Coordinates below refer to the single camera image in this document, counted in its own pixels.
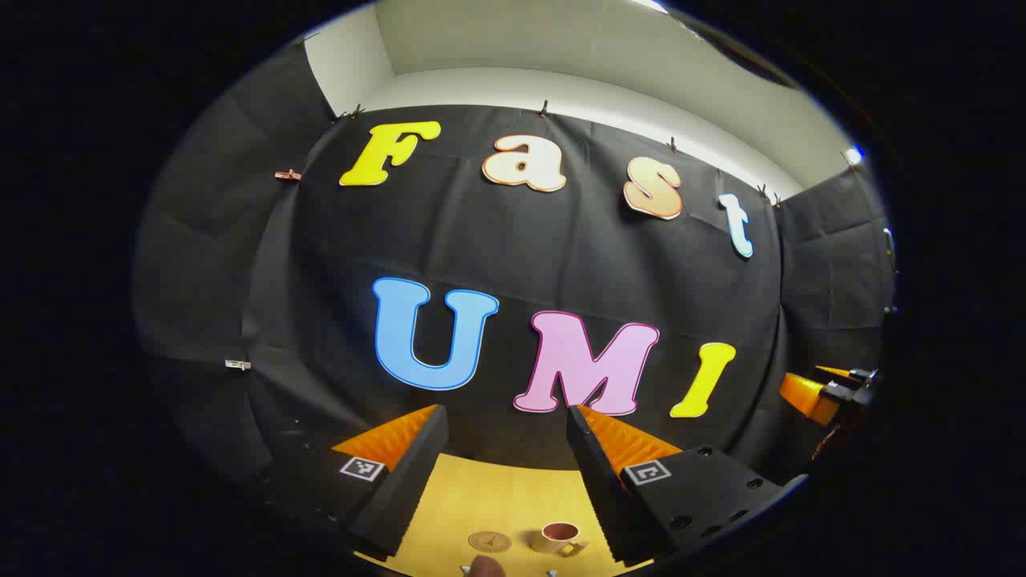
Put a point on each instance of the round brown coaster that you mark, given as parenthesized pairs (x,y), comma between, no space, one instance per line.
(490,542)

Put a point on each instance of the beige cup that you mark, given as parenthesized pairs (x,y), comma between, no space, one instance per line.
(553,541)

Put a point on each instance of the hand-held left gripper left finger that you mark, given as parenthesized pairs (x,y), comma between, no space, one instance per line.
(401,489)

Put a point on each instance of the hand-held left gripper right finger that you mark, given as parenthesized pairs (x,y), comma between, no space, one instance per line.
(601,489)

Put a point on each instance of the small orange clip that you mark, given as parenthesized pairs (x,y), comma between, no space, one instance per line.
(287,175)

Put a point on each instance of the wooden desktop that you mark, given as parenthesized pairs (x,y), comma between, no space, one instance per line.
(473,497)

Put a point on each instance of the small silver clip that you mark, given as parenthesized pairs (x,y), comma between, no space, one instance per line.
(237,365)

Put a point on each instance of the black backdrop cloth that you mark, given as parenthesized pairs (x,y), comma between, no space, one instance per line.
(561,264)

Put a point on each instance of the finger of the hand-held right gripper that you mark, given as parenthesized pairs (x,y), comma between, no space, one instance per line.
(835,372)
(805,397)

